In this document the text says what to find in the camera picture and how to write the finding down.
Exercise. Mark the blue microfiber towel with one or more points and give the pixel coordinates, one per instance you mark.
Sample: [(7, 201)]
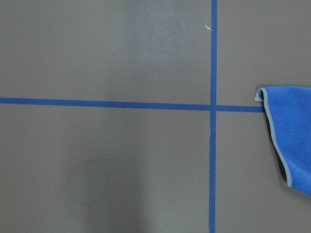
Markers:
[(288, 110)]

